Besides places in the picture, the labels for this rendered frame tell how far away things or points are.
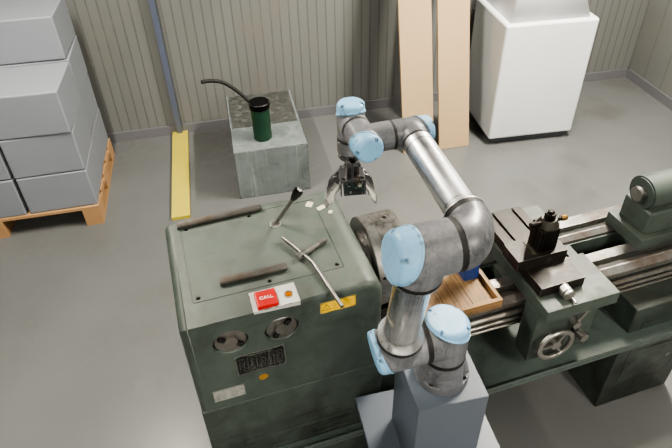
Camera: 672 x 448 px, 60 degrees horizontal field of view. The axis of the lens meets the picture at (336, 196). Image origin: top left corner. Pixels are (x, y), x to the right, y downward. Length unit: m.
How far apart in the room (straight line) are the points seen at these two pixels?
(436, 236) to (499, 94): 3.36
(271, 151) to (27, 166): 1.48
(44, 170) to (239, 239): 2.29
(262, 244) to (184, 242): 0.25
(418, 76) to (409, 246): 3.31
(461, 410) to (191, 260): 0.89
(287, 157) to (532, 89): 1.86
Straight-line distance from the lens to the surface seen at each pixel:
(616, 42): 5.86
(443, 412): 1.70
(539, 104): 4.65
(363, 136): 1.41
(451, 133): 4.57
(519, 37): 4.31
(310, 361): 1.89
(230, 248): 1.85
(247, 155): 3.91
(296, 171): 4.03
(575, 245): 2.62
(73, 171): 3.97
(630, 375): 3.08
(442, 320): 1.54
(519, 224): 2.42
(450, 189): 1.29
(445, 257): 1.15
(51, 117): 3.77
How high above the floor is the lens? 2.49
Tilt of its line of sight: 38 degrees down
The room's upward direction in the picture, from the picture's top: 2 degrees counter-clockwise
